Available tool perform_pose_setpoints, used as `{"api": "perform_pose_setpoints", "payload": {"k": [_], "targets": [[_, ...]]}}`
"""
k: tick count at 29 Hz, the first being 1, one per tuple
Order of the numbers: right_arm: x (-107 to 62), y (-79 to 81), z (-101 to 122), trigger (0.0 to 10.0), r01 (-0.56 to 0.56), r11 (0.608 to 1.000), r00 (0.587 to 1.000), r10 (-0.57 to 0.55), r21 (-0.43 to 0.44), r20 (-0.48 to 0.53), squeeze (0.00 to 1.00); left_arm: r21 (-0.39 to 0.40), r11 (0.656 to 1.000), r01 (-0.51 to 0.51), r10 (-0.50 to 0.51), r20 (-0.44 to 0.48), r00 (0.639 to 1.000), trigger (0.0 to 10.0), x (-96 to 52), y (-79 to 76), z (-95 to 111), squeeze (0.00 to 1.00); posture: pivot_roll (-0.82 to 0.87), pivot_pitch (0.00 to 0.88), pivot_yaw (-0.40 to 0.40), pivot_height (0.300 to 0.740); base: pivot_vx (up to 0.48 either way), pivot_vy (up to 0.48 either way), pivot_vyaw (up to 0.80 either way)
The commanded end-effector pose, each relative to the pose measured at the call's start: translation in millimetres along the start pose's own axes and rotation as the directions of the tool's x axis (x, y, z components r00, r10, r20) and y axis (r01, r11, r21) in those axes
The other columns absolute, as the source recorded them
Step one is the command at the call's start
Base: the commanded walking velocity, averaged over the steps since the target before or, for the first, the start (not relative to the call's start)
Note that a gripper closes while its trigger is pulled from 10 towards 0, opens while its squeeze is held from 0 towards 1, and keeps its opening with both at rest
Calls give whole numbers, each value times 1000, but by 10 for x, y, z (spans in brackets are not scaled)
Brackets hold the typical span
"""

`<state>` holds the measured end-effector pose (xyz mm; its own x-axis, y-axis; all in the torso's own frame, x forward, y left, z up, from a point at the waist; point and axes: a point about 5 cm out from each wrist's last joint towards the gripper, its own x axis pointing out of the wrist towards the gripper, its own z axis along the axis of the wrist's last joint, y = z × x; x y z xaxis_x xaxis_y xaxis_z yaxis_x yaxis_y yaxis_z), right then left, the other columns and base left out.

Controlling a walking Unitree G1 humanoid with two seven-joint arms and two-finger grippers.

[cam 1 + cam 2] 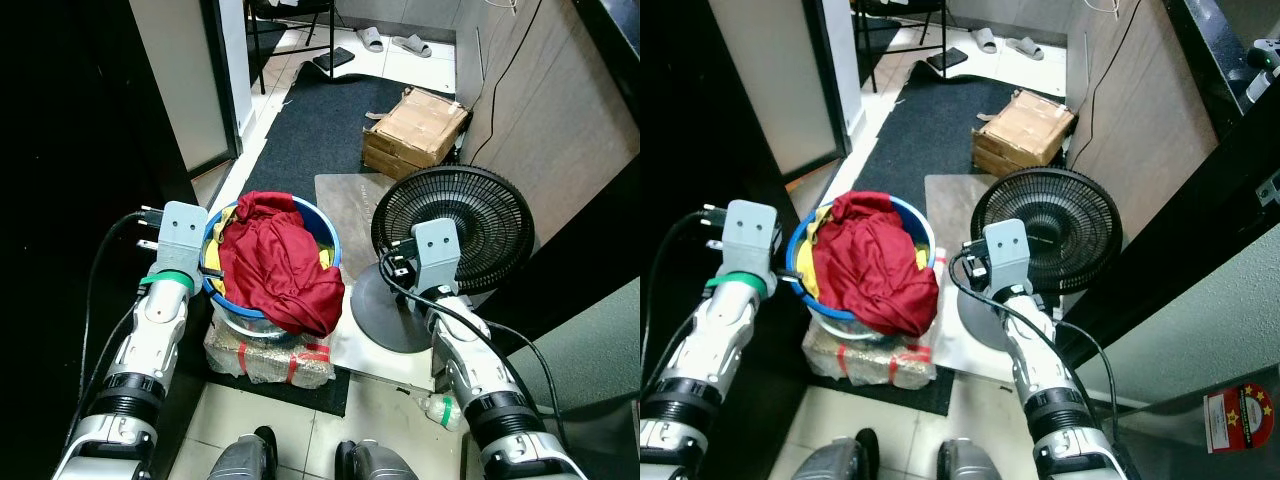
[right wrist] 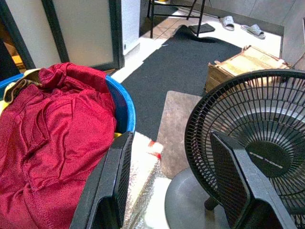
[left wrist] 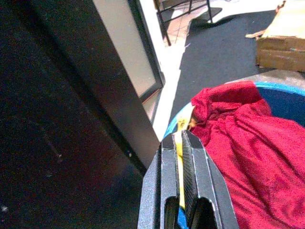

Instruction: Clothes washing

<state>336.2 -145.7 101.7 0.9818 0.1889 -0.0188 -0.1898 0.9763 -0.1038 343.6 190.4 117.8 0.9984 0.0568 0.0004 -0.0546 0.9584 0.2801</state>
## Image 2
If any frosted door panel dark frame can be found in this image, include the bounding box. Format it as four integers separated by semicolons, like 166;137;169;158
0;0;63;70
41;0;125;70

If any blue plastic laundry basin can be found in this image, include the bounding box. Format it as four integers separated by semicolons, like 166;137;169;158
0;73;137;134

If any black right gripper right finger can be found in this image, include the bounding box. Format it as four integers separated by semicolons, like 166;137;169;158
209;130;298;229

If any beige garment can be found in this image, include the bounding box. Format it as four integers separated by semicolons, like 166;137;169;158
3;68;43;104

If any black metal folding chair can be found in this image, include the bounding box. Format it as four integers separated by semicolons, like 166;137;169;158
146;0;206;39

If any red knit garment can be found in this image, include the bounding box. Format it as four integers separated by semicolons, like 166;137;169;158
0;62;118;229

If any grey slipper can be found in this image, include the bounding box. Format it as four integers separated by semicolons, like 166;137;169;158
240;23;266;40
219;15;235;31

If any black flat pad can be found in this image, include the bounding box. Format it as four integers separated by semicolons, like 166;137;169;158
188;23;216;34

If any dark grey floor carpet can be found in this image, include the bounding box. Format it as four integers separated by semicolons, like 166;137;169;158
121;23;243;141

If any grey-brown floor mat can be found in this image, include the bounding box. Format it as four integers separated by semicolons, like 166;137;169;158
156;90;203;179

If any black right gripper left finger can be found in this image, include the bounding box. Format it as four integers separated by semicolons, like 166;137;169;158
69;131;134;229

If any black floor fan grey base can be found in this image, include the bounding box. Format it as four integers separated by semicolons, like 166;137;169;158
164;68;305;229

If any brown cardboard box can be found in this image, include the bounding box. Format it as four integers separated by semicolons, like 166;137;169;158
204;44;290;94

